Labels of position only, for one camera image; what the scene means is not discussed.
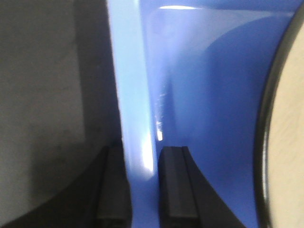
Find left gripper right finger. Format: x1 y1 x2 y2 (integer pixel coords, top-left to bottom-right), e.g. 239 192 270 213
158 146 244 228

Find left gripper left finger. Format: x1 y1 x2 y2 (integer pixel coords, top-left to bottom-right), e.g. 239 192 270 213
4 143 132 228

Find beige plate with black rim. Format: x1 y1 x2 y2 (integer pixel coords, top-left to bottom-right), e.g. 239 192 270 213
254 7 304 228

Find blue plastic tray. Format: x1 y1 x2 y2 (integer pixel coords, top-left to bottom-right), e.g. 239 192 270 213
107 0 302 228

